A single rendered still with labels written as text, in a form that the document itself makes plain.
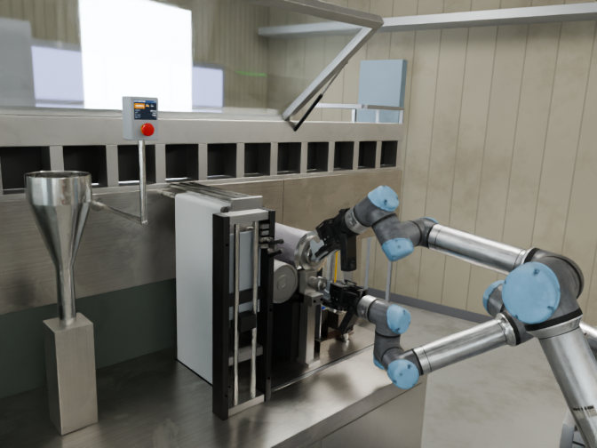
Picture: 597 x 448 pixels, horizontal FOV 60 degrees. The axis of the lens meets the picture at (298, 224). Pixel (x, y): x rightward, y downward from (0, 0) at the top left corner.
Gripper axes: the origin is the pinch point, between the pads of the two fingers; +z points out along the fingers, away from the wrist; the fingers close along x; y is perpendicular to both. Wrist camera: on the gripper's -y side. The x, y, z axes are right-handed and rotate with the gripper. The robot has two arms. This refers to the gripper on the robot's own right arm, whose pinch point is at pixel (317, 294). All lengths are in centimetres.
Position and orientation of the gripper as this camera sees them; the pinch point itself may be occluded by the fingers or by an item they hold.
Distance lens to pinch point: 174.2
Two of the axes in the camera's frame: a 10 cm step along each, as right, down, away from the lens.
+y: 0.4, -9.8, -2.1
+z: -6.7, -1.8, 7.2
